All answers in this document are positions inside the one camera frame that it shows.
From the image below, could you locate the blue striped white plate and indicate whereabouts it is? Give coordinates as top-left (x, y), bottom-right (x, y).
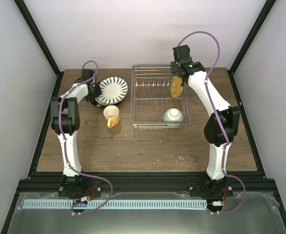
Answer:
top-left (95, 77), bottom-right (128, 105)

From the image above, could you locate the yellow woven bamboo plate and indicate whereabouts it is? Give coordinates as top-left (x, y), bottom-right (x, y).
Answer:
top-left (170, 76), bottom-right (183, 98)

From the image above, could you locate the green dotted white bowl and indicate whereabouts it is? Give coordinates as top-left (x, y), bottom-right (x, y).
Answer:
top-left (163, 108), bottom-right (184, 127)

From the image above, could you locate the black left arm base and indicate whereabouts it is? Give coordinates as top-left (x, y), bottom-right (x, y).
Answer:
top-left (58, 175), bottom-right (102, 199)

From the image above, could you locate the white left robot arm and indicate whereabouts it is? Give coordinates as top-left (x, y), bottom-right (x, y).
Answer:
top-left (50, 69), bottom-right (97, 177)

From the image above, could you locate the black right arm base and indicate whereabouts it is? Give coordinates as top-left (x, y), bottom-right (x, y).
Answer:
top-left (187, 176), bottom-right (229, 197)

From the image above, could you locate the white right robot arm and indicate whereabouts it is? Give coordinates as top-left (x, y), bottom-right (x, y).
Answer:
top-left (170, 45), bottom-right (240, 196)

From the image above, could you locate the dark multicolour rimmed plate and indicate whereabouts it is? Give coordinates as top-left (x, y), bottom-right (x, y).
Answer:
top-left (85, 93), bottom-right (126, 109)

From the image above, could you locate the yellow ceramic mug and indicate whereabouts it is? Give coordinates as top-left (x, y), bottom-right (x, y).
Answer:
top-left (103, 105), bottom-right (120, 128)

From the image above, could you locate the steel wire dish rack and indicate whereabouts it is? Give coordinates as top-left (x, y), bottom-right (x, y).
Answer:
top-left (131, 64), bottom-right (191, 129)

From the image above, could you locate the black aluminium frame post right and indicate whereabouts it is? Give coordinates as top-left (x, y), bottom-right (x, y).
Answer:
top-left (229, 0), bottom-right (278, 71)

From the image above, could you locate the black aluminium frame post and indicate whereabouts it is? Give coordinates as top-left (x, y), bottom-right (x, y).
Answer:
top-left (13, 0), bottom-right (62, 76)
top-left (229, 0), bottom-right (278, 71)

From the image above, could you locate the black front frame rail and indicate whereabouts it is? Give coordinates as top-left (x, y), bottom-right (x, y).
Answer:
top-left (18, 170), bottom-right (277, 193)

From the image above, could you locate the black aluminium frame post left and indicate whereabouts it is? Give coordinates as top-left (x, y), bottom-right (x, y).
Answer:
top-left (13, 0), bottom-right (62, 76)

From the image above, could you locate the light blue slotted cable duct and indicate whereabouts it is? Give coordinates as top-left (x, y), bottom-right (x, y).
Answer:
top-left (22, 199), bottom-right (207, 210)

